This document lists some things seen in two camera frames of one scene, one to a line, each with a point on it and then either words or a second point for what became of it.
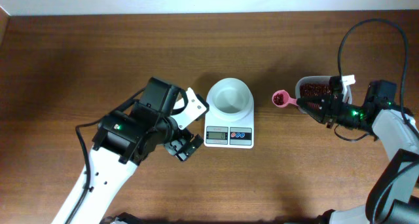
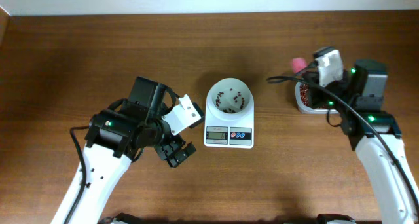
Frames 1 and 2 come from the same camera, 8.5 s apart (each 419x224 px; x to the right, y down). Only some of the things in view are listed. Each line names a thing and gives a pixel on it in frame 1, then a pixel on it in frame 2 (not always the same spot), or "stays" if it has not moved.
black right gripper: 330,109 -> 314,93
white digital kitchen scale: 238,135 stays
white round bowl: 230,99 stays
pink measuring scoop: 281,99 -> 298,64
